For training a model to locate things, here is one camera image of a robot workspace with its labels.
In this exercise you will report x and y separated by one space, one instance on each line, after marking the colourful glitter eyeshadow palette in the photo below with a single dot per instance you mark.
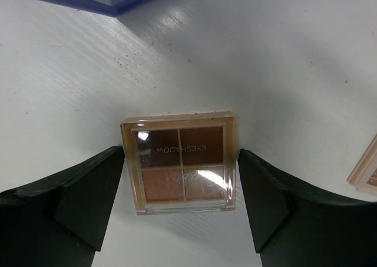
363 176

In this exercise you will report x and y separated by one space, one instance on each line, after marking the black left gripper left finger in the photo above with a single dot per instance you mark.
61 220

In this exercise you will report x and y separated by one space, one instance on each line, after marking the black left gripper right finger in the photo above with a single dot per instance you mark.
295 223

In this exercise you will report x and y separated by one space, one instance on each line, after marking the small beige eyeshadow quad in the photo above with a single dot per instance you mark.
181 163

